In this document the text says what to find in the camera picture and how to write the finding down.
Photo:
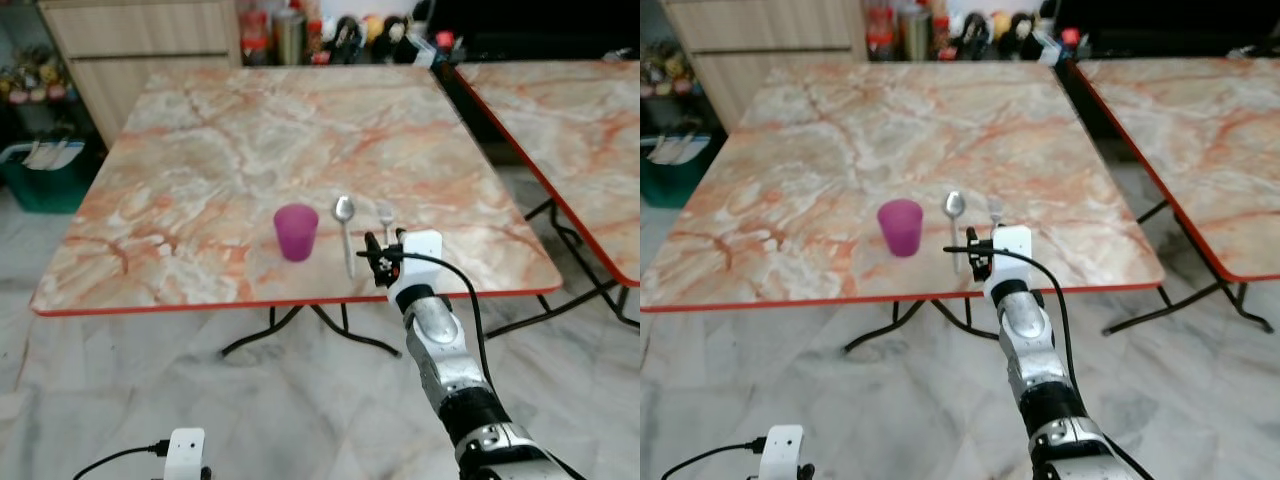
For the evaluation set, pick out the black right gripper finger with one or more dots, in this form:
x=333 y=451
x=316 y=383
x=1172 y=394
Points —
x=371 y=245
x=970 y=240

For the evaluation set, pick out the silver metal fork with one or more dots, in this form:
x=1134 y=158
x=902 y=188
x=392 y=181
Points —
x=386 y=212
x=995 y=208

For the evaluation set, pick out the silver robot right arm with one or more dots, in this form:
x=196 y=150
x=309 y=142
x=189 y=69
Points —
x=440 y=350
x=1030 y=340

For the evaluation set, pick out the silver metal spoon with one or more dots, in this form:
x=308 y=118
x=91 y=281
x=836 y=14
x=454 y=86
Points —
x=955 y=204
x=344 y=208

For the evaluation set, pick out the purple plastic cup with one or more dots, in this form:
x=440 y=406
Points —
x=900 y=230
x=296 y=235

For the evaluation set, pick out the marble pattern folding table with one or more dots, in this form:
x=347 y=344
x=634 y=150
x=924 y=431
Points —
x=580 y=130
x=1200 y=150
x=850 y=150
x=250 y=150

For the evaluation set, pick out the dark glass bottle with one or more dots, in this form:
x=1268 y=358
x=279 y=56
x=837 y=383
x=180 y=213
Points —
x=346 y=40
x=975 y=36

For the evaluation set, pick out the silver metal canister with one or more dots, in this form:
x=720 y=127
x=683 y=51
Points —
x=917 y=32
x=290 y=35

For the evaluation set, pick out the red capped bottle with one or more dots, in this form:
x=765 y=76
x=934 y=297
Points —
x=882 y=32
x=255 y=35

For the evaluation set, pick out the light wooden cabinet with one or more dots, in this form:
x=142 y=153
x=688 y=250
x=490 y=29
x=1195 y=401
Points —
x=780 y=40
x=140 y=40

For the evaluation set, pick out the large black appliance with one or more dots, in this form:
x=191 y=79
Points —
x=1170 y=22
x=540 y=25

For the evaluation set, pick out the green plastic bin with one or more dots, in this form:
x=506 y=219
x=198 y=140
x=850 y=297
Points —
x=45 y=185
x=670 y=180

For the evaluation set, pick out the colourful artificial flowers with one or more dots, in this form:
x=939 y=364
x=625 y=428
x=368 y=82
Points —
x=665 y=75
x=35 y=80

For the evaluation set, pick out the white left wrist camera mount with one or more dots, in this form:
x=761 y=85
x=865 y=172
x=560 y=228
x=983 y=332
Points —
x=185 y=450
x=782 y=450

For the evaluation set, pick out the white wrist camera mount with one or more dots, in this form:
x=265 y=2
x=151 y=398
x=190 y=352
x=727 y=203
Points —
x=422 y=248
x=185 y=450
x=782 y=450
x=1012 y=243

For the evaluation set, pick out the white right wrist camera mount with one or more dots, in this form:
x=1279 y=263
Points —
x=1012 y=243
x=422 y=248

